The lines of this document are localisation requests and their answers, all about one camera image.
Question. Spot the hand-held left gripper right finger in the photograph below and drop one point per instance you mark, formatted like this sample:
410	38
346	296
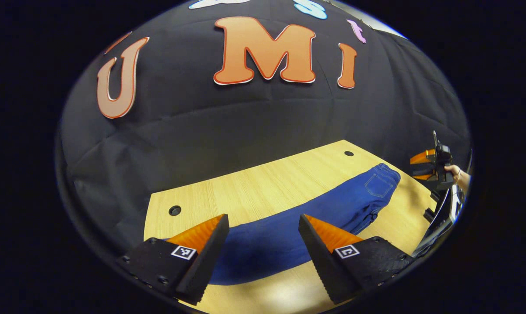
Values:
322	261

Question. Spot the blue denim jeans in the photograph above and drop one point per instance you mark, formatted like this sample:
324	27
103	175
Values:
267	244

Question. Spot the small black block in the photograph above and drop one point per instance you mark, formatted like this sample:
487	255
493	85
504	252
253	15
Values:
428	214

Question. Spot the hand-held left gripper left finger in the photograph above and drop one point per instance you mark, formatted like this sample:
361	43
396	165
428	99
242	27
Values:
202	261

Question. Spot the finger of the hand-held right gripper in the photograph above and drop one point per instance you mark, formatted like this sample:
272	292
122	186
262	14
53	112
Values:
423	176
423	157

